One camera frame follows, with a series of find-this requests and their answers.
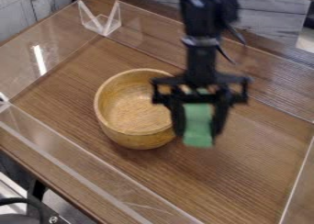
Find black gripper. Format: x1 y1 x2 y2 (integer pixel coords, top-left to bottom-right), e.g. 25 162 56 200
151 45 251 139

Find green rectangular block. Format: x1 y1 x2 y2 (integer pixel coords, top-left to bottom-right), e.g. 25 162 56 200
180 87 216 149

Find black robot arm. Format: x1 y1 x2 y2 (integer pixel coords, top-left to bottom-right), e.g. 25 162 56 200
151 0 250 147

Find brown wooden bowl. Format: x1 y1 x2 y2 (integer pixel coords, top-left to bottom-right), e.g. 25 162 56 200
93 68 175 150

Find clear acrylic tray walls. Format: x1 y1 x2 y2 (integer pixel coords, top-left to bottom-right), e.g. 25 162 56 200
0 2 314 224

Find black metal table leg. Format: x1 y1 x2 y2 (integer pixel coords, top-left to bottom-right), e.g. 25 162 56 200
26 179 71 224

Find clear acrylic corner bracket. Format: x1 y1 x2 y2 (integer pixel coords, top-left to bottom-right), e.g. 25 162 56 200
77 0 121 37

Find black cable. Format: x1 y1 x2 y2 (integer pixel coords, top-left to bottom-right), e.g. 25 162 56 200
0 197 41 224

